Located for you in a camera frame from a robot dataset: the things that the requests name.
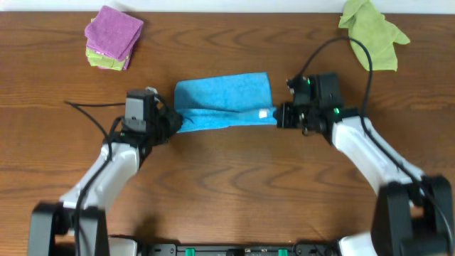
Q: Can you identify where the folded purple cloth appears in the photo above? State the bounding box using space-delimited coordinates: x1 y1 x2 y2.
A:
97 47 134 71
85 6 144 61

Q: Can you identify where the left black cable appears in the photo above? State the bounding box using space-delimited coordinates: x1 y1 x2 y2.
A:
63 92 171 256

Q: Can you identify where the blue microfiber cloth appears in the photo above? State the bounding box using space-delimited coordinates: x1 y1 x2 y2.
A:
174 73 277 133

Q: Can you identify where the folded purple bottom cloth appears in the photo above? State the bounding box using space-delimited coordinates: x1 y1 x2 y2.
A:
97 47 134 71

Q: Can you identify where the black cable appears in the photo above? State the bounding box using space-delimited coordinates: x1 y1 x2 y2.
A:
63 92 171 256
296 36 455 256

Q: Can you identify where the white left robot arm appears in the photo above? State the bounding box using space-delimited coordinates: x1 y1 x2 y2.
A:
27 87 183 255

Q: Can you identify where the right black cable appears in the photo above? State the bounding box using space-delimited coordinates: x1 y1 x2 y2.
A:
296 36 455 256

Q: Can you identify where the folded green cloth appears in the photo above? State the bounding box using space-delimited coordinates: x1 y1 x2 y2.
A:
85 33 132 71

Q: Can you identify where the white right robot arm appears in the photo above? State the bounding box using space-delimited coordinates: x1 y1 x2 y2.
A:
274 73 454 255

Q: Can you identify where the crumpled green cloth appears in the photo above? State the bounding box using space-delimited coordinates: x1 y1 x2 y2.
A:
338 0 410 71

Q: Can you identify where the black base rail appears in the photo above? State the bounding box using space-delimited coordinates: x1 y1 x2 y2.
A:
109 233 342 256

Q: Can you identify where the folded purple top cloth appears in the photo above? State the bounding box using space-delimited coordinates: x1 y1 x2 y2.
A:
85 6 144 61

